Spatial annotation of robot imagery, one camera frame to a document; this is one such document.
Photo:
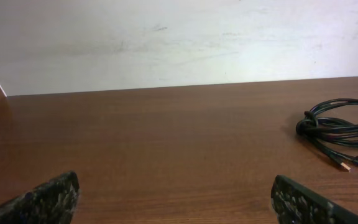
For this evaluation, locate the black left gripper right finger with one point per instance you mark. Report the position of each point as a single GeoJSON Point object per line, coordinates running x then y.
{"type": "Point", "coordinates": [294, 203]}

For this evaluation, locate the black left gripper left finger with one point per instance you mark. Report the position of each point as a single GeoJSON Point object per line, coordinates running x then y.
{"type": "Point", "coordinates": [51, 202]}

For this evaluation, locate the black cable white usb plug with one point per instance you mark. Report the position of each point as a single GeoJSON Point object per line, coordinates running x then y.
{"type": "Point", "coordinates": [337, 157]}

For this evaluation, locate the black cable gold plug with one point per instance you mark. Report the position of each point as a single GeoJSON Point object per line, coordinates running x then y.
{"type": "Point", "coordinates": [332, 130]}

